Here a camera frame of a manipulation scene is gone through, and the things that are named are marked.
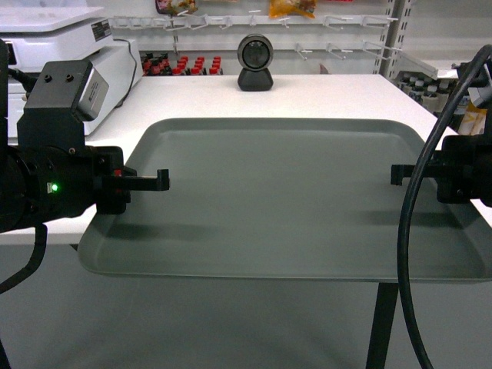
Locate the grey rectangular serving tray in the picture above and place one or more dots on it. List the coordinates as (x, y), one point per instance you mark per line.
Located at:
(260, 198)

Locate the yellow snack bag hanging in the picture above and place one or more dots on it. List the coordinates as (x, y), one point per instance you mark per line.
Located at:
(279, 8)

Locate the white cash register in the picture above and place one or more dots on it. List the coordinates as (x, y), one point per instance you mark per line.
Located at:
(37, 35)

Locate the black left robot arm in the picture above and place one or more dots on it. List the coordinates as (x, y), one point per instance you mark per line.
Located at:
(52, 173)

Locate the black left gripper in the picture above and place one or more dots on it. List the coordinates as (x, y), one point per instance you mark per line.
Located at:
(112, 183)

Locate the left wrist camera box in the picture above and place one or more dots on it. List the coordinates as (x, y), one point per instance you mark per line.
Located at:
(74, 85)

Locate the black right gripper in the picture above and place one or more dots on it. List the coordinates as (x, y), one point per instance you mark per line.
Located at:
(458, 158)

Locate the black barcode scanner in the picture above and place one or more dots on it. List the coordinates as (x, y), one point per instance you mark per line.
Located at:
(255, 53)

